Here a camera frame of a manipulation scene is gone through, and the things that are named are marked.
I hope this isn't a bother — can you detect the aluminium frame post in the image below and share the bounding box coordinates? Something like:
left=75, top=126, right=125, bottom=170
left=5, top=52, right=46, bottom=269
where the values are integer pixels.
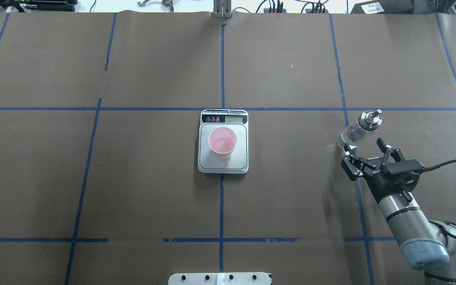
left=212, top=0, right=233, bottom=19

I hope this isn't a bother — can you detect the black flat box white label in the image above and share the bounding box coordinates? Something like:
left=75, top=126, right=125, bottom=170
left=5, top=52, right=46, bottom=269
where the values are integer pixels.
left=350, top=0, right=414, bottom=14

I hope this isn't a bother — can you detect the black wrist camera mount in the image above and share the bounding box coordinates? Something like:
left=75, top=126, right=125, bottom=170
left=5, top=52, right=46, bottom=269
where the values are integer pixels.
left=380, top=159, right=425, bottom=177

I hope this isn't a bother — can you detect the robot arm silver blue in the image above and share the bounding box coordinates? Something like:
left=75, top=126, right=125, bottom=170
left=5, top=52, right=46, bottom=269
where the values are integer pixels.
left=341, top=138, right=456, bottom=285

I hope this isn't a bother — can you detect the black folded tripod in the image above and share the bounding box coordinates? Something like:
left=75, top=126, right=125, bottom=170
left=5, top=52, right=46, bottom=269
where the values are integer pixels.
left=0, top=0, right=78, bottom=12

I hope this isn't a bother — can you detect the glass sauce bottle metal spout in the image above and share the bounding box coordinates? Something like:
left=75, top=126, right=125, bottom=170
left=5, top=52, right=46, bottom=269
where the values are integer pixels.
left=337, top=109, right=382, bottom=150

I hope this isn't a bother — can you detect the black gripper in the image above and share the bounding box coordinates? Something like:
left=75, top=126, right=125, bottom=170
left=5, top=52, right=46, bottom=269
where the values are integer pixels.
left=341, top=137, right=420, bottom=202

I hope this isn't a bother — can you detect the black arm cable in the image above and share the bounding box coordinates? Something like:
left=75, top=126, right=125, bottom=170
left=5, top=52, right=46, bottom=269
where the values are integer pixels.
left=422, top=158, right=456, bottom=173

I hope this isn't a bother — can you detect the silver digital kitchen scale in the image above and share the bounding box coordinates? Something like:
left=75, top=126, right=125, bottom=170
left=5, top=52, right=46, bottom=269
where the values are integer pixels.
left=197, top=109, right=249, bottom=174

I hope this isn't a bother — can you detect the pink plastic cup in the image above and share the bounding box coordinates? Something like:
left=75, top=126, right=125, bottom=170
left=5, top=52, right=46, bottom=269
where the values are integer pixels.
left=207, top=127, right=237, bottom=160

